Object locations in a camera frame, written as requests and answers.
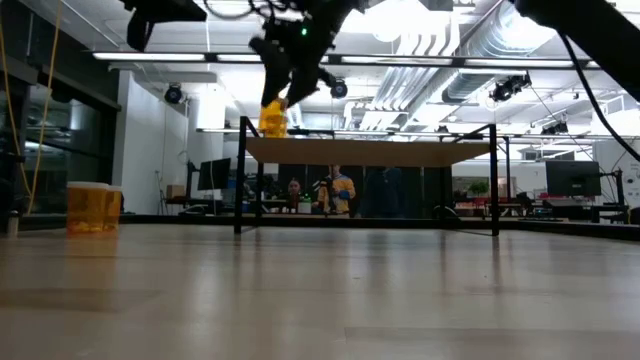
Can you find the yellow power cable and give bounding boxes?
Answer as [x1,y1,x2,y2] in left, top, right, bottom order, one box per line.
[0,0,64,217]

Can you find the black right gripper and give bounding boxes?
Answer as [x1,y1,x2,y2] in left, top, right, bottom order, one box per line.
[249,0,367,108]

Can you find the black computer monitor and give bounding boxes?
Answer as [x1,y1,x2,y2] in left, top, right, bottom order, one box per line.
[544,159,603,198]
[197,157,232,191]

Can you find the person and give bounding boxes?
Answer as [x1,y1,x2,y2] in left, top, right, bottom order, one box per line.
[317,164,357,217]
[285,178,304,214]
[364,167,404,219]

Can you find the black partition panels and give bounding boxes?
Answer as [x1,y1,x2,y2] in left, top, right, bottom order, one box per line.
[277,164,454,219]

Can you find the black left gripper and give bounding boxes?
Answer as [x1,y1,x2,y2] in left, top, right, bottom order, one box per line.
[119,0,209,52]

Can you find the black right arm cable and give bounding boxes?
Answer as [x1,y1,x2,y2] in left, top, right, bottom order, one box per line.
[558,32,640,164]

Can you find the wooden shelf black metal frame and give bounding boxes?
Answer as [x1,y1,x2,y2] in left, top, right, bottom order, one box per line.
[232,115,512,237]

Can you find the black ceiling track lights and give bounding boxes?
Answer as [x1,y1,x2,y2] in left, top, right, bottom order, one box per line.
[489,73,532,104]
[541,121,570,137]

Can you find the orange medicine bottle white cap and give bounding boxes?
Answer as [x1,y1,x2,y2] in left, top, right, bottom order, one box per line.
[257,97,290,139]
[103,185,124,232]
[66,181,110,235]

